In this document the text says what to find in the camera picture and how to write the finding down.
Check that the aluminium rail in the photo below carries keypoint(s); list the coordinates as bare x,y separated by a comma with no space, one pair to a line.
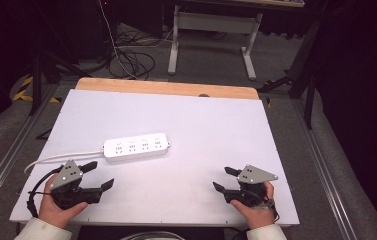
322,173
12,146

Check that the yellow black floor tape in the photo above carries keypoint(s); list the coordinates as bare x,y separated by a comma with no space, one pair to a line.
26,89

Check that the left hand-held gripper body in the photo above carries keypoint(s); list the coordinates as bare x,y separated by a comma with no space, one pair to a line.
72,195

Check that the person's right hand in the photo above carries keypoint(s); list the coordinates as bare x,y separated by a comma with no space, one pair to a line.
256,215

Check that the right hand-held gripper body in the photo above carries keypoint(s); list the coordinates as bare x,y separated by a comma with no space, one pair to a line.
249,191

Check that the white power strip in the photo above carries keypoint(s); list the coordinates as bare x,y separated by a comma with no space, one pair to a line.
136,146

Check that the white metal desk frame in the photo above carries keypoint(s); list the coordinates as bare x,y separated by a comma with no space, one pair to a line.
214,23

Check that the wooden table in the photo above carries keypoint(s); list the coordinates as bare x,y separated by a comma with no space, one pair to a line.
162,87

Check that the person's left hand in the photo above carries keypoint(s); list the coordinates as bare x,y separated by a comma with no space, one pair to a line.
54,210

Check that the white board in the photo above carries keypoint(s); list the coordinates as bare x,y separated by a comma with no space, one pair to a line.
189,133

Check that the black metal stand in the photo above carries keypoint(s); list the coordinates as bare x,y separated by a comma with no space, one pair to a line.
309,90
36,76

